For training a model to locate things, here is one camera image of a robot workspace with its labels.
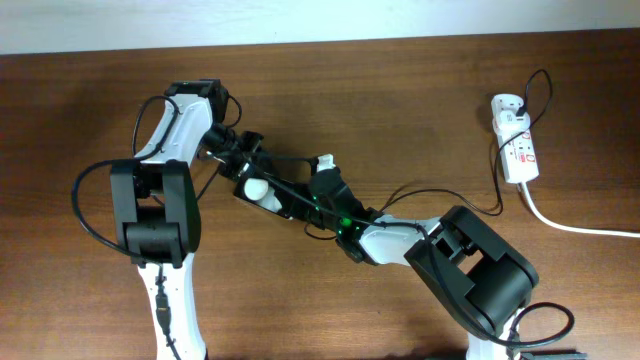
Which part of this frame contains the black Galaxy smartphone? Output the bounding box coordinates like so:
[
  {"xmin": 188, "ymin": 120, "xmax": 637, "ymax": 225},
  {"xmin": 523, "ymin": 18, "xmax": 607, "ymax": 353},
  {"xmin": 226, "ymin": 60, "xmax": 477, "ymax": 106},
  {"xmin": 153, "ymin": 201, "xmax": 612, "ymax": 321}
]
[{"xmin": 233, "ymin": 176, "xmax": 294, "ymax": 220}]

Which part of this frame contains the black USB charging cable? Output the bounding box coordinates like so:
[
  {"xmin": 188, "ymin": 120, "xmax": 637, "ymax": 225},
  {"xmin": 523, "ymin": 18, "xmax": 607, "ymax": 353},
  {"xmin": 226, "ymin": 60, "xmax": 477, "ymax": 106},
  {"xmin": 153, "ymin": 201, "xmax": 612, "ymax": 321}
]
[{"xmin": 302, "ymin": 68, "xmax": 554, "ymax": 241}]

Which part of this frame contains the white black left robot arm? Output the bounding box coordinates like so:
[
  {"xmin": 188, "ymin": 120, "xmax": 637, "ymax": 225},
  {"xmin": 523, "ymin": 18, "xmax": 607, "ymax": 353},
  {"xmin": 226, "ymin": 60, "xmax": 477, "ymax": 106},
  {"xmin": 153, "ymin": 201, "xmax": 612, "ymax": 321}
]
[{"xmin": 110, "ymin": 79, "xmax": 249, "ymax": 359}]

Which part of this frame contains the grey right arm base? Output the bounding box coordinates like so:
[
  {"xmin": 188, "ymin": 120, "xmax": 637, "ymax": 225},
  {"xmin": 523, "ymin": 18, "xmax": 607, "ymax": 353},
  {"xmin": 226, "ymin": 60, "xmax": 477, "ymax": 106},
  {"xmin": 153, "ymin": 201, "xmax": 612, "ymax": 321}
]
[{"xmin": 520, "ymin": 352, "xmax": 588, "ymax": 360}]

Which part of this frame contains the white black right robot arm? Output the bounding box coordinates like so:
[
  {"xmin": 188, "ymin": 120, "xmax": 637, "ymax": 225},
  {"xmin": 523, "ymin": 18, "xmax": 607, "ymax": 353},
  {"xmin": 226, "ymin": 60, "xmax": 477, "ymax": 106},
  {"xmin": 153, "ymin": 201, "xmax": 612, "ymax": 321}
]
[{"xmin": 284, "ymin": 168, "xmax": 539, "ymax": 359}]

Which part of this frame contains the white USB charger adapter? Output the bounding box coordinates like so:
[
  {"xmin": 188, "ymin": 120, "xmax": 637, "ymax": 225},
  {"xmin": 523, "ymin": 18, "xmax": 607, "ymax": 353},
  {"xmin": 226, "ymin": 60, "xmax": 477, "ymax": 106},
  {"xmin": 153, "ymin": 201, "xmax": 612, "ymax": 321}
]
[{"xmin": 492, "ymin": 110, "xmax": 530, "ymax": 136}]

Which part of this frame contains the white power strip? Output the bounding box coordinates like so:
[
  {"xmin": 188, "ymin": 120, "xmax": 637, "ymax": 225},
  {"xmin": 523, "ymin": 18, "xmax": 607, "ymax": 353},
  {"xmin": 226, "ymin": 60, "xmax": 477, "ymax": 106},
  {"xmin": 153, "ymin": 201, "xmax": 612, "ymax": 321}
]
[{"xmin": 491, "ymin": 94, "xmax": 539, "ymax": 184}]

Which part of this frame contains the white power strip cord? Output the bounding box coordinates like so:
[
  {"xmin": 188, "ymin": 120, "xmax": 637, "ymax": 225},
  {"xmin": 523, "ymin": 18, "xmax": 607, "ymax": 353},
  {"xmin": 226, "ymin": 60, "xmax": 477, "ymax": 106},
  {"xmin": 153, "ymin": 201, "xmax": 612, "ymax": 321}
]
[{"xmin": 517, "ymin": 181, "xmax": 640, "ymax": 239}]

